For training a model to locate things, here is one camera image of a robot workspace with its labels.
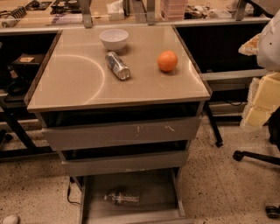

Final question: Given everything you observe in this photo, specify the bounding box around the grey drawer cabinet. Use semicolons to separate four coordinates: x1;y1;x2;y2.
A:
24;24;213;224

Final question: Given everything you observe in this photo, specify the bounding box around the orange fruit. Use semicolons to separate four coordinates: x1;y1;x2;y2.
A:
157;51;178;73

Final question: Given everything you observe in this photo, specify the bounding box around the grey drawer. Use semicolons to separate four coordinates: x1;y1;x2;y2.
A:
79;169;194;224
42;116;201;151
61;150;187;177

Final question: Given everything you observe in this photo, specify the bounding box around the black cable on floor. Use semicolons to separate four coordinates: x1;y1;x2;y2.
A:
66;177;81;207

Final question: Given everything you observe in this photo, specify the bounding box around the clear plastic water bottle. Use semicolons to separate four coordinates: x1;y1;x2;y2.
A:
104;192;139;207

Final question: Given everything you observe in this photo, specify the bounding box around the black caster wheel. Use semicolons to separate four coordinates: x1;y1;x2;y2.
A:
265;206;280;219

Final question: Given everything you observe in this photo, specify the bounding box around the grey bottom drawer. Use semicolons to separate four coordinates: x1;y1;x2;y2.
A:
79;169;194;224

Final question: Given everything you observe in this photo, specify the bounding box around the white ceramic bowl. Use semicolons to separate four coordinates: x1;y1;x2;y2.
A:
100;29;129;52

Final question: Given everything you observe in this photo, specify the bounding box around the white object on floor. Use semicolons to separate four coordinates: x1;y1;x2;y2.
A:
1;214;19;224

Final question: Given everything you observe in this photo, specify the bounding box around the black coiled spring tool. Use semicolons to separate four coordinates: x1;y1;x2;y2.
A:
2;6;26;28

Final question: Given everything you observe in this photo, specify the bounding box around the white tissue box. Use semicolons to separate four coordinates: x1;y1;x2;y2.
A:
107;0;124;21

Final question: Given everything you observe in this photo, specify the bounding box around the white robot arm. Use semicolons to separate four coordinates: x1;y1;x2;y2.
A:
238;10;280;129

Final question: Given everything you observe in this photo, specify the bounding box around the grey top drawer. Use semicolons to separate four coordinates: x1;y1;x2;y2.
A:
42;116;201;151

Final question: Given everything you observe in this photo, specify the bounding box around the grey middle drawer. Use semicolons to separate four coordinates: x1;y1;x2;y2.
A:
61;150;187;177

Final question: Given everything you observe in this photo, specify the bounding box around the dark box with label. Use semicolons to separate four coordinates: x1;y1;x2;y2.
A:
11;53;45;73

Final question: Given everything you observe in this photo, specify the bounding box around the silver soda can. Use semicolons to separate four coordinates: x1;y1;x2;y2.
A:
105;52;130;81

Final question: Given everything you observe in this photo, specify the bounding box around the pink stacked box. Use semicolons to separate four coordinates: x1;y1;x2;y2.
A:
159;0;188;21

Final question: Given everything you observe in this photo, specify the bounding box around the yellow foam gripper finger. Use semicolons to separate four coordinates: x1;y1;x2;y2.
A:
238;34;260;56
241;72;280;128

